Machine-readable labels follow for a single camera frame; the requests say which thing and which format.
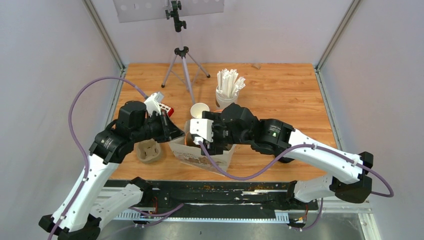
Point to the kraft paper takeout bag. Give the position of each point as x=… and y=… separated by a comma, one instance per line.
x=192, y=155

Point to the stack of paper cups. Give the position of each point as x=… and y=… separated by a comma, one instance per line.
x=197, y=109

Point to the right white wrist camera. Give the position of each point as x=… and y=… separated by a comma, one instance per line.
x=201, y=130

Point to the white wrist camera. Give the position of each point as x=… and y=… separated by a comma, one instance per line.
x=201, y=130
x=153, y=103

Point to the grey camera tripod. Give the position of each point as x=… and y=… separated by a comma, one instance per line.
x=172, y=8

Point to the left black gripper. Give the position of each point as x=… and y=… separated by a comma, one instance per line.
x=170, y=131

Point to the brown pulp cup carrier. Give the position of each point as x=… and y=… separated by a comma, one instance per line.
x=148, y=151

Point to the stack of black lids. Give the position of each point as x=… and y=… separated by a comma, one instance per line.
x=285, y=160

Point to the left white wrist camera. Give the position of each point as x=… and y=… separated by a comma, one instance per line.
x=153, y=103

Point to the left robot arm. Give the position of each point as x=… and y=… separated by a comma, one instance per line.
x=78, y=218

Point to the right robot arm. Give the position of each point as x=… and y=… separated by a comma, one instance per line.
x=346, y=174

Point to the red keypad box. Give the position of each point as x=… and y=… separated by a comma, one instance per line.
x=169, y=110

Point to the white straw holder cup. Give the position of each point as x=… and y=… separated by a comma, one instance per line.
x=222, y=102

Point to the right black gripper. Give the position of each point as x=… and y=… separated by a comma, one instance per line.
x=214, y=147

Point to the bundle of wrapped straws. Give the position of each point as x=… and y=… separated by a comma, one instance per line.
x=229, y=83

